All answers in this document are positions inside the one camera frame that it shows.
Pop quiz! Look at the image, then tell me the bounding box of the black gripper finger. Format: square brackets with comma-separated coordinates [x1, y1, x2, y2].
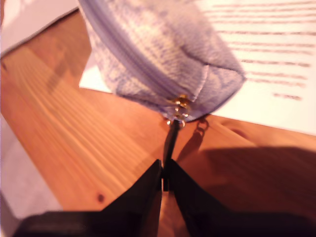
[170, 159, 237, 219]
[101, 159, 163, 215]

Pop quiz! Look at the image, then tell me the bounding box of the black zipper pull strap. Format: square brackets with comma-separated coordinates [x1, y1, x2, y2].
[161, 93, 192, 193]

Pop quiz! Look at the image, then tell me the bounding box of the purple snakeskin zip bag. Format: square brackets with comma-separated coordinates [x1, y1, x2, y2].
[78, 0, 246, 123]

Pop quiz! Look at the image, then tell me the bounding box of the white printed text sheet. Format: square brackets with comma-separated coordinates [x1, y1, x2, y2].
[79, 0, 316, 136]

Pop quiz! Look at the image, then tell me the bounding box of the white LeRobot printed paper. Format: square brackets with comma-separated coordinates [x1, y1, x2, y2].
[0, 0, 79, 57]

